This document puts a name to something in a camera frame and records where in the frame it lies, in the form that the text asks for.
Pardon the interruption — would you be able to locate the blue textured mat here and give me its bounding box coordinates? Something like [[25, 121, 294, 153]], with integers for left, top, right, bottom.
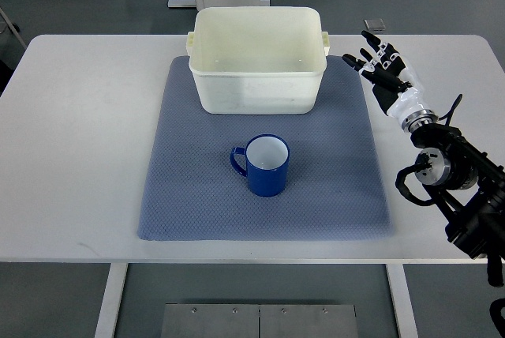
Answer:
[[137, 56, 391, 241]]

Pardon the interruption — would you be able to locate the white plastic box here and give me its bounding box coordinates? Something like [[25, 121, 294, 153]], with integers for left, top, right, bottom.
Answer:
[[186, 6, 330, 115]]

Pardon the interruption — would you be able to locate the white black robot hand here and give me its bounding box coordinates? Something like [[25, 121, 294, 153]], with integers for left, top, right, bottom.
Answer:
[[342, 30, 428, 122]]

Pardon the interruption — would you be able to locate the white table right leg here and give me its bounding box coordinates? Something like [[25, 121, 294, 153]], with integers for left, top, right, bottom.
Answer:
[[386, 264, 418, 338]]

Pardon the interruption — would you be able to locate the grey chair leg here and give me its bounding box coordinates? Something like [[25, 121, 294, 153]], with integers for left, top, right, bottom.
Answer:
[[0, 9, 28, 50]]

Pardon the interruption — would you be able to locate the white table leg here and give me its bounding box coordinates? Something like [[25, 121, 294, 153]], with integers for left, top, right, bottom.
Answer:
[[386, 264, 418, 338], [94, 263, 128, 338]]

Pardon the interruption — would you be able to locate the blue enamel mug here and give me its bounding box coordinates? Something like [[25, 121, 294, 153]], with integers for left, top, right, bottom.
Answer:
[[230, 133, 290, 197]]

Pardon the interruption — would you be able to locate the small grey floor plate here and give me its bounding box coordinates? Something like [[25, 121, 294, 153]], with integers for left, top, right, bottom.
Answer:
[[364, 18, 386, 32]]

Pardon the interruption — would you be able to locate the white table left leg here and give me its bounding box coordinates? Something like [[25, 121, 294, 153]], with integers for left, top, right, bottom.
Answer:
[[94, 263, 128, 338]]

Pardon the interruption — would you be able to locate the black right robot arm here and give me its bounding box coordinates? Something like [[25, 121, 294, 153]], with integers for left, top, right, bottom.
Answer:
[[395, 109, 504, 287]]

